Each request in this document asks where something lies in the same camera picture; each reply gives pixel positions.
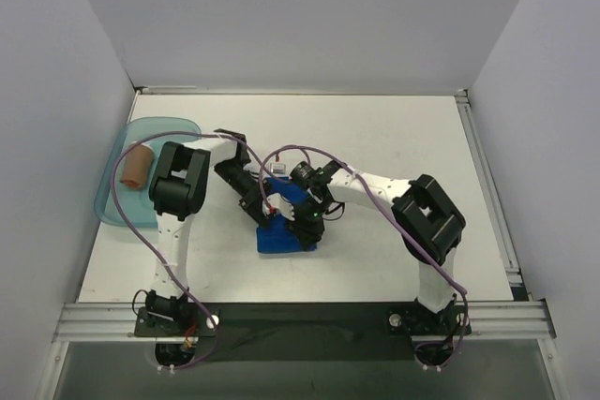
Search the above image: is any blue microfibre towel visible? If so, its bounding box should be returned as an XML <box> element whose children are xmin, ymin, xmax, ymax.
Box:
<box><xmin>256</xmin><ymin>177</ymin><xmax>308</xmax><ymax>255</ymax></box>

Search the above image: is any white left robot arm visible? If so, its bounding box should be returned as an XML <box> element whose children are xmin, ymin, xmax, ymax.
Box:
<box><xmin>145</xmin><ymin>129</ymin><xmax>273</xmax><ymax>336</ymax></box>

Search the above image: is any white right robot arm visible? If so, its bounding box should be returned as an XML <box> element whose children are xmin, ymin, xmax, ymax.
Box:
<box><xmin>286</xmin><ymin>161</ymin><xmax>466</xmax><ymax>334</ymax></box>

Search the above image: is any rolled brown towel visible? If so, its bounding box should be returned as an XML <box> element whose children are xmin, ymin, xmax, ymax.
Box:
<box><xmin>119</xmin><ymin>144</ymin><xmax>155</xmax><ymax>191</ymax></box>

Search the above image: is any translucent blue plastic tray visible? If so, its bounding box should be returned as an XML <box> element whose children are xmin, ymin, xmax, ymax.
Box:
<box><xmin>94</xmin><ymin>116</ymin><xmax>201</xmax><ymax>229</ymax></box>

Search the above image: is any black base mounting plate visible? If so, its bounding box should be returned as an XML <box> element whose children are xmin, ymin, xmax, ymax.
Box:
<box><xmin>134</xmin><ymin>302</ymin><xmax>472</xmax><ymax>366</ymax></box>

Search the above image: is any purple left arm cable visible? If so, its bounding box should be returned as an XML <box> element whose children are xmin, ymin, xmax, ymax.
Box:
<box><xmin>111</xmin><ymin>130</ymin><xmax>282</xmax><ymax>370</ymax></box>

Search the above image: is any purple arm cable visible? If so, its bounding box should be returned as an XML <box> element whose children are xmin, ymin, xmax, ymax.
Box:
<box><xmin>258</xmin><ymin>144</ymin><xmax>470</xmax><ymax>368</ymax></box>
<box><xmin>111</xmin><ymin>130</ymin><xmax>282</xmax><ymax>370</ymax></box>

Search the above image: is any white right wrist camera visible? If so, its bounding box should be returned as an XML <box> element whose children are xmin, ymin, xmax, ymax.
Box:
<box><xmin>269</xmin><ymin>161</ymin><xmax>287</xmax><ymax>177</ymax></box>

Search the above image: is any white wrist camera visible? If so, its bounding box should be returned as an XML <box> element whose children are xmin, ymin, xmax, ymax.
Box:
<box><xmin>262</xmin><ymin>193</ymin><xmax>295</xmax><ymax>221</ymax></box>
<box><xmin>269</xmin><ymin>161</ymin><xmax>287</xmax><ymax>177</ymax></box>

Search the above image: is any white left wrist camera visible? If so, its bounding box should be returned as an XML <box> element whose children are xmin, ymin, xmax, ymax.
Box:
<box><xmin>262</xmin><ymin>193</ymin><xmax>295</xmax><ymax>221</ymax></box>

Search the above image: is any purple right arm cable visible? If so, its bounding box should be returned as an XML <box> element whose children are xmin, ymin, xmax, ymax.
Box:
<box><xmin>258</xmin><ymin>144</ymin><xmax>470</xmax><ymax>368</ymax></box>

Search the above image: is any front aluminium frame rail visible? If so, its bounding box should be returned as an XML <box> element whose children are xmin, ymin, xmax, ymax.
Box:
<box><xmin>53</xmin><ymin>301</ymin><xmax>556</xmax><ymax>342</ymax></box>

